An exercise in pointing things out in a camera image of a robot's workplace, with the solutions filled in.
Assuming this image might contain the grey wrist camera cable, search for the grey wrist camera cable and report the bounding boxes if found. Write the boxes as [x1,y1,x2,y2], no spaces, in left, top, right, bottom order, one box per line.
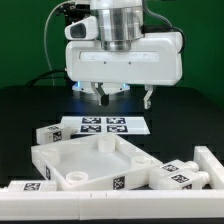
[143,0,186,54]

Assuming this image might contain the white obstacle fence bar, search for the white obstacle fence bar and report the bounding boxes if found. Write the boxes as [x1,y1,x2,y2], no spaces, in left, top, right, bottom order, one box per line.
[194,146,224,190]
[0,190,224,221]

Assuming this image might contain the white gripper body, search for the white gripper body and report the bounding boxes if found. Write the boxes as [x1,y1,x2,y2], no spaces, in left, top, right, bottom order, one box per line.
[65,32,182,86]

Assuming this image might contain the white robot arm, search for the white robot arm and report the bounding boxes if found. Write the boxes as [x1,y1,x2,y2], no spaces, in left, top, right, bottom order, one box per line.
[65,0,184,108]

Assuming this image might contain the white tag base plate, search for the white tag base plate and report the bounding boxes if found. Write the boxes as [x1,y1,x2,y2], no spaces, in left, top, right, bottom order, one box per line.
[61,116,150,135]

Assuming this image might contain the white obstacle fence front bar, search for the white obstacle fence front bar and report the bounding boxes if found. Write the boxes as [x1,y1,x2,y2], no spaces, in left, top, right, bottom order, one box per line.
[0,190,224,221]

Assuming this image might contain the black camera stand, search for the black camera stand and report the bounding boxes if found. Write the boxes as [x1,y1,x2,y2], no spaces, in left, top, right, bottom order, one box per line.
[56,0,90,82]

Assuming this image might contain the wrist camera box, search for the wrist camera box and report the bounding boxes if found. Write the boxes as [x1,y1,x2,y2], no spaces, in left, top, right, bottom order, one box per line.
[64,16,98,40]

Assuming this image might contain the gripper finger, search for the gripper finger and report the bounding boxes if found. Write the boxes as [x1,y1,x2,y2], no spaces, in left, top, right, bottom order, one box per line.
[91,82,109,106]
[143,85,153,109]

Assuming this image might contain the white square tabletop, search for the white square tabletop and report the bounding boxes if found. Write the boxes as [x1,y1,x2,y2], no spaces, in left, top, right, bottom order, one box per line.
[31,134,162,191]

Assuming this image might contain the black cables on table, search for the black cables on table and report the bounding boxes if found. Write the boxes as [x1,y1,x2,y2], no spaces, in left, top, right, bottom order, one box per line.
[25,69,73,88]

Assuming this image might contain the white camera cable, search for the white camera cable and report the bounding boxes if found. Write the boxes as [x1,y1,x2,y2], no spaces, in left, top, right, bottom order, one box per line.
[43,0,76,87]

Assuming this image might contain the white obstacle fence right bar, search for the white obstacle fence right bar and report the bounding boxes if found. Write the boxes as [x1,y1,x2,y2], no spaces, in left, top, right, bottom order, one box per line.
[194,146,224,190]

